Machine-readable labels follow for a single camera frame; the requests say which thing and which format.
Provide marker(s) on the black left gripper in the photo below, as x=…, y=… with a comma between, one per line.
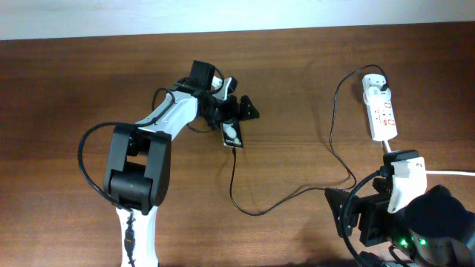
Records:
x=231, y=113

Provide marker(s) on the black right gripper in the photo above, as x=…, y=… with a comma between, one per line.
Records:
x=371, y=211

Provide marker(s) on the black Galaxy smartphone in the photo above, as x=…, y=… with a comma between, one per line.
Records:
x=232, y=136

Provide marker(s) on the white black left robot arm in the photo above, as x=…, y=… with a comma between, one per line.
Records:
x=139, y=164

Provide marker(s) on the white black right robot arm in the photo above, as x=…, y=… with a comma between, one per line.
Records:
x=434, y=229

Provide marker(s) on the white USB charger adapter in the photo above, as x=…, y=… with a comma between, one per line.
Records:
x=376, y=96

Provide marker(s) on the white power strip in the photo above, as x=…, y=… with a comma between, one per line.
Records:
x=381, y=117

